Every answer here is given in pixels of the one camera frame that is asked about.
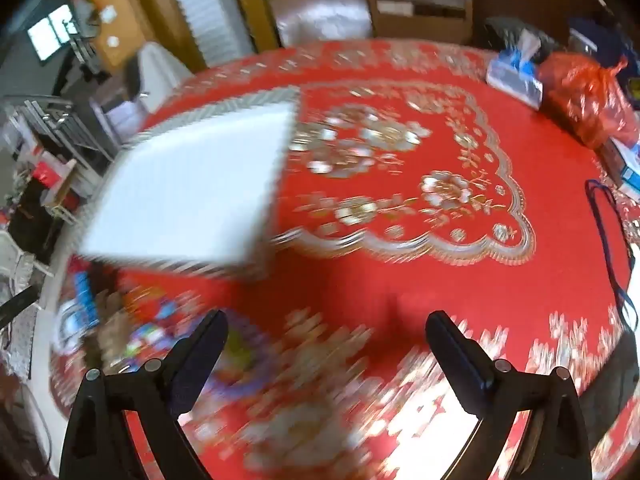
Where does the red floral tablecloth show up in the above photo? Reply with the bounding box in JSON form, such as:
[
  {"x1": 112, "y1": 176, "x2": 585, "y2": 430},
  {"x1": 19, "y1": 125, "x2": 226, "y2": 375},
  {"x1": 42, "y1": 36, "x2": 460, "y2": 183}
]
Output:
[{"x1": 47, "y1": 40, "x2": 640, "y2": 480}]

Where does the white pleated panel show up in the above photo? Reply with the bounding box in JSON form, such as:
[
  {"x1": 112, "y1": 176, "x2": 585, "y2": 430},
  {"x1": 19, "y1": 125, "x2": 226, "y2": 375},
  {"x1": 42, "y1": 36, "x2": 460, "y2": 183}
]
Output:
[{"x1": 162, "y1": 0, "x2": 236, "y2": 68}]

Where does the blue box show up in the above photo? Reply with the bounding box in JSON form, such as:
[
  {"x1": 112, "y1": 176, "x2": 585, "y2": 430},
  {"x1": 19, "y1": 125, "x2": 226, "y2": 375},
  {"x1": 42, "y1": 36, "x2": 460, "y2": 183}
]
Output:
[{"x1": 600, "y1": 135, "x2": 640, "y2": 196}]

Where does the pale leather seat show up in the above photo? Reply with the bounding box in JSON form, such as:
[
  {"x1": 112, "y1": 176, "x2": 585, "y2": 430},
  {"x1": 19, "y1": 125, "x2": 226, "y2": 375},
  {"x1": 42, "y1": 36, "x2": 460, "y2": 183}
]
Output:
[{"x1": 270, "y1": 0, "x2": 373, "y2": 51}]

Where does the white chair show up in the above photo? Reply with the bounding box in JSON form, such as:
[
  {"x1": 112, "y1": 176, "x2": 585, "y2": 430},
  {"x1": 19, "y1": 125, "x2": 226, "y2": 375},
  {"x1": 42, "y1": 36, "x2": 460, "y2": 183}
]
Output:
[{"x1": 125, "y1": 42, "x2": 193, "y2": 111}]

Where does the dark blue bag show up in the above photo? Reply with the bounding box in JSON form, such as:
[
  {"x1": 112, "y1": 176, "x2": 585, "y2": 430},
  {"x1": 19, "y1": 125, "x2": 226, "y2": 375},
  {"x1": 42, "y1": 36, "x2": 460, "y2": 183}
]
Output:
[{"x1": 567, "y1": 15, "x2": 631, "y2": 61}]

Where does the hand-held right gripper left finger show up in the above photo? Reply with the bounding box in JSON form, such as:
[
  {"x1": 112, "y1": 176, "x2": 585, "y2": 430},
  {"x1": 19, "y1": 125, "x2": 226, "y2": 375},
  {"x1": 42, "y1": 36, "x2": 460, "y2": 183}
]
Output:
[{"x1": 59, "y1": 309, "x2": 230, "y2": 480}]

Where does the blue cord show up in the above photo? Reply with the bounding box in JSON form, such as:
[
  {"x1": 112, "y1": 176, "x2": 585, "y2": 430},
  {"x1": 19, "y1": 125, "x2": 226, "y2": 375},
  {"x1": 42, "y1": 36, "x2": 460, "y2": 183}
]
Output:
[{"x1": 585, "y1": 179, "x2": 633, "y2": 331}]

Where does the metal rack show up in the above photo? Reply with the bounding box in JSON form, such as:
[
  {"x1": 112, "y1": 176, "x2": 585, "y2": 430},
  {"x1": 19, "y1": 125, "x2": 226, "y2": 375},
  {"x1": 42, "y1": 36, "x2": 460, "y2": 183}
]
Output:
[{"x1": 0, "y1": 95, "x2": 116, "y2": 171}]

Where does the bright window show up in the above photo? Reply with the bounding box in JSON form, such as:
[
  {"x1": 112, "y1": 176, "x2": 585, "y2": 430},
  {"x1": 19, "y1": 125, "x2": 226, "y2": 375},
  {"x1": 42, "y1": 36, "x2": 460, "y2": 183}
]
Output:
[{"x1": 27, "y1": 4, "x2": 76, "y2": 61}]

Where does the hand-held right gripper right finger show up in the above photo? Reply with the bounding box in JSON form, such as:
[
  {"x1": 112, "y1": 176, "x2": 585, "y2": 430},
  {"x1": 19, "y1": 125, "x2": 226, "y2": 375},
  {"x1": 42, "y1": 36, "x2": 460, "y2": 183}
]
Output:
[{"x1": 425, "y1": 310, "x2": 601, "y2": 480}]

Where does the pile of colourful hair accessories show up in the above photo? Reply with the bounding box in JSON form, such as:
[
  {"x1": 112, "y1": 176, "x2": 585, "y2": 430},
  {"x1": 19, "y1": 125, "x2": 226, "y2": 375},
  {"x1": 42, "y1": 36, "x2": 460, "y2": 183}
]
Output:
[{"x1": 55, "y1": 265, "x2": 241, "y2": 376}]

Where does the blue tissue pack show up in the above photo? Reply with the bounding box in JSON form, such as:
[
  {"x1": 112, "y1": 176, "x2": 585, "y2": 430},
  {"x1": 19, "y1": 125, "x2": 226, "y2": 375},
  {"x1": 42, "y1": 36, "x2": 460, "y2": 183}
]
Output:
[{"x1": 486, "y1": 30, "x2": 546, "y2": 111}]

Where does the orange plastic bag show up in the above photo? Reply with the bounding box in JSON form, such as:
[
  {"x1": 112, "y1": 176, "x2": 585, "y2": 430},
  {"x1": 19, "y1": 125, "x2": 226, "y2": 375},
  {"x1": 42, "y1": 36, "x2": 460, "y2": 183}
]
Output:
[{"x1": 537, "y1": 52, "x2": 638, "y2": 148}]

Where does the wooden chair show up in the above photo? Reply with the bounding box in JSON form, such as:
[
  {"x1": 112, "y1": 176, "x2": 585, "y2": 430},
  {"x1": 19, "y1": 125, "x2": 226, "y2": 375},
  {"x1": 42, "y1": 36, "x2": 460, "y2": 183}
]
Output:
[{"x1": 361, "y1": 0, "x2": 475, "y2": 46}]

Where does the white tray with striped sides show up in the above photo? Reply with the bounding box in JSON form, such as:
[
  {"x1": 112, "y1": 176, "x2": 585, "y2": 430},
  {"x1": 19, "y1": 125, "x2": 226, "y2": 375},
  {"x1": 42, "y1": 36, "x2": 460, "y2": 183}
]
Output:
[{"x1": 75, "y1": 87, "x2": 301, "y2": 281}]

